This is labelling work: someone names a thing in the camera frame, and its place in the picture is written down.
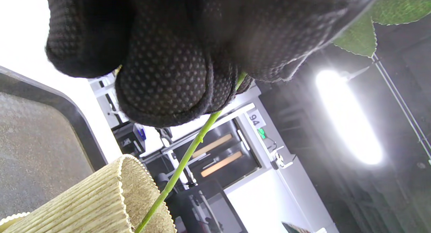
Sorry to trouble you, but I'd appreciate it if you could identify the person's left hand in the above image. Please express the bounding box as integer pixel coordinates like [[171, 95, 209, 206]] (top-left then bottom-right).
[[40, 0, 384, 127]]

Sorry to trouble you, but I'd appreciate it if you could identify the red artificial rose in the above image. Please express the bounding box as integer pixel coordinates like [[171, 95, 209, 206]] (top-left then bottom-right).
[[135, 0, 431, 233]]

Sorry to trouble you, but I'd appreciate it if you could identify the black monitor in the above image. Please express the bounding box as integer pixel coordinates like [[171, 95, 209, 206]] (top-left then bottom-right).
[[168, 179, 248, 233]]

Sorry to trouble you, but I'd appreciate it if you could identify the dark brown plastic tray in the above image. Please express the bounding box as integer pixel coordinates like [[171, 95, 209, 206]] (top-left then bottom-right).
[[0, 66, 108, 220]]

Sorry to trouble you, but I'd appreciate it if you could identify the long ceiling light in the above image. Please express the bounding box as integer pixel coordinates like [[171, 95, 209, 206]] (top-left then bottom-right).
[[316, 70, 384, 165]]

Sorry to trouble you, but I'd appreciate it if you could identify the gold ribbed flower pot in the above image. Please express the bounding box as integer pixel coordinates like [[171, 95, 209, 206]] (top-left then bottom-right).
[[0, 155, 177, 233]]

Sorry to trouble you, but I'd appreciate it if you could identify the white rig frame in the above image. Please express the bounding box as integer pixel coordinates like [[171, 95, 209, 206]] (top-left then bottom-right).
[[89, 75, 339, 233]]

